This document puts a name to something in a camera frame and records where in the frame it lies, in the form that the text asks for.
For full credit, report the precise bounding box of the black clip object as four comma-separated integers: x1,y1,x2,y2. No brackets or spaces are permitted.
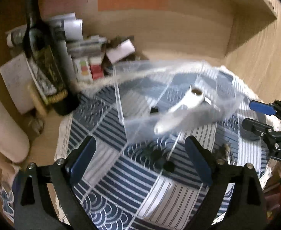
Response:
150,149,175,173

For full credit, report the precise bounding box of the blue white patterned round mat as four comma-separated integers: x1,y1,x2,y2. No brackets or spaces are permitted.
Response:
55,67,276,229

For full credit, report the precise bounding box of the white electronic thermometer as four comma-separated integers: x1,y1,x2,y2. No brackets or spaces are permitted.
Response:
154,85,212,135

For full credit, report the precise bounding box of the yellow wooden stick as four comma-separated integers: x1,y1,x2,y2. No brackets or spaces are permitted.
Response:
27,82,48,117

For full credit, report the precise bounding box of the clear plastic storage box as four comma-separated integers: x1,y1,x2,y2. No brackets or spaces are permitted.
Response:
112,60,243,143

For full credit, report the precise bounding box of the blue cartoon sticker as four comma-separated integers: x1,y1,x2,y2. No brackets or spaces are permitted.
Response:
0,182,15,223

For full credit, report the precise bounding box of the white box fruit print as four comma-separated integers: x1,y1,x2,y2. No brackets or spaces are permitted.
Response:
72,57,93,82

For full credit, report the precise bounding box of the red small box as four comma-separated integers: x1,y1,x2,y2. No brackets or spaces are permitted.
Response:
89,57,104,80

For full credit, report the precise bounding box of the white paper note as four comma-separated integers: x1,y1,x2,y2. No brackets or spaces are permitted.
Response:
0,53,34,115

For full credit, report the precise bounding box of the white pink open box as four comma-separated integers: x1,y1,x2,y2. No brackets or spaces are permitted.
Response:
106,38,135,64

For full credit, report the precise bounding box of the dark wine bottle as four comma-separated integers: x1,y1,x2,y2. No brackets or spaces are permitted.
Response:
22,0,80,116

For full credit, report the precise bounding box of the stack of papers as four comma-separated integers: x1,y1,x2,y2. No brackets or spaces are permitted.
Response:
46,13,108,56

